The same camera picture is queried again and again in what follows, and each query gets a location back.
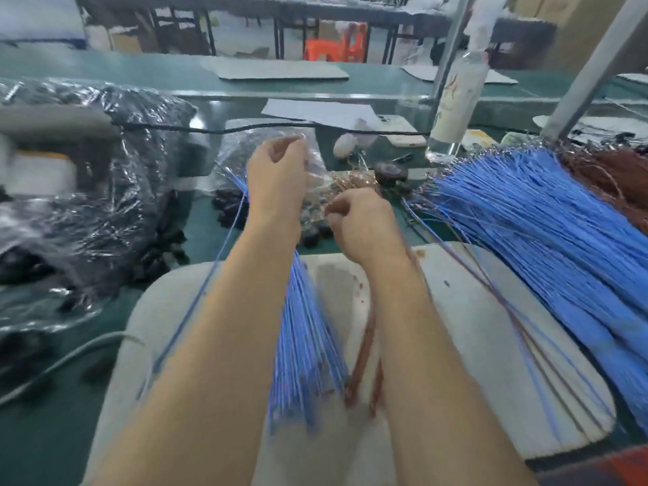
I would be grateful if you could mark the white work board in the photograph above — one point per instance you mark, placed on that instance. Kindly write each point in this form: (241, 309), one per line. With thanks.
(476, 329)

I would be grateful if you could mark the long black-frame table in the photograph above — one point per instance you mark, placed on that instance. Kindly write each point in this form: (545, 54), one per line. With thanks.
(253, 7)

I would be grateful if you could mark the black tape roll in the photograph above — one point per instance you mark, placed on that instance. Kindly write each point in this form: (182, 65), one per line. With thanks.
(390, 174)

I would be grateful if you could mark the person's left forearm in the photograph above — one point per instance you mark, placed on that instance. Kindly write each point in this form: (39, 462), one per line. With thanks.
(202, 389)

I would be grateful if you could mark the white flat device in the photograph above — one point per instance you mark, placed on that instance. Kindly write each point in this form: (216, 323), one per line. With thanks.
(398, 123)

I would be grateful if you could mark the person's left hand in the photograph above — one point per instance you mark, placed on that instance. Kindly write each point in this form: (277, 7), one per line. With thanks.
(275, 177)

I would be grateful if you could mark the cardboard boxes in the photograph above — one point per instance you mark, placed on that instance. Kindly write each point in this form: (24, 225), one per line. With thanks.
(577, 25)

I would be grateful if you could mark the blue table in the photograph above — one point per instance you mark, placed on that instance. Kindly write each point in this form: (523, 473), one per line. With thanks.
(40, 20)

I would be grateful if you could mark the white power strip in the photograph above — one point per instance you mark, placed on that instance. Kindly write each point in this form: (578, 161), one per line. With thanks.
(56, 120)

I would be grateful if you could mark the person's right forearm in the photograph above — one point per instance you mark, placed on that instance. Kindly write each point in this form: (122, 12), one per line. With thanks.
(445, 400)

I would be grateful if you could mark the white paper sheet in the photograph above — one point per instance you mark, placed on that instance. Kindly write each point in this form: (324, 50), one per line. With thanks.
(319, 113)

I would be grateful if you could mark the large clear plastic bag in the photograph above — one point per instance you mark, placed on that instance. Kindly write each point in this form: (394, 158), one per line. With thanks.
(111, 197)

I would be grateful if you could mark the short metal frame post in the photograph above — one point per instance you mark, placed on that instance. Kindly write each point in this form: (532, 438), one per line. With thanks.
(592, 71)

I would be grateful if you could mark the slanted metal frame post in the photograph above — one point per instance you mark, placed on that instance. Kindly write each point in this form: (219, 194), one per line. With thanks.
(453, 40)

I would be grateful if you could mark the orange plastic crate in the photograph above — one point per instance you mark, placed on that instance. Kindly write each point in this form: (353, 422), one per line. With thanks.
(607, 468)

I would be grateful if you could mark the small clear plastic bag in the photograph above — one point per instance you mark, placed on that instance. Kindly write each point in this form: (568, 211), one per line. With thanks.
(233, 152)

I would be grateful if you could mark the orange plastic stool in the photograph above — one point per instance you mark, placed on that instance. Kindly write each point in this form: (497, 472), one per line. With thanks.
(336, 45)

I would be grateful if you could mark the person's right hand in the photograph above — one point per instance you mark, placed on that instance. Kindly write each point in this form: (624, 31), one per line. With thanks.
(364, 227)

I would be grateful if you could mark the white paper stack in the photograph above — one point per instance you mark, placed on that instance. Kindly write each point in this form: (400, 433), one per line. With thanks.
(597, 126)

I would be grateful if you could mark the white orange charger adapter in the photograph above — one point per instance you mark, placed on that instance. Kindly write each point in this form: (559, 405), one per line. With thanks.
(40, 174)

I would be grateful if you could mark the white spray bottle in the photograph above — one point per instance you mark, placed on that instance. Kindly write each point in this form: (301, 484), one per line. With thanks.
(458, 101)

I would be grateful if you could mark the white flat tray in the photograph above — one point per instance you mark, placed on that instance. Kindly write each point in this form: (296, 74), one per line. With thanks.
(496, 76)
(278, 69)
(633, 79)

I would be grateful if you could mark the white computer mouse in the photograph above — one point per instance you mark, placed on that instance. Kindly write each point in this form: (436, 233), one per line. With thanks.
(346, 146)

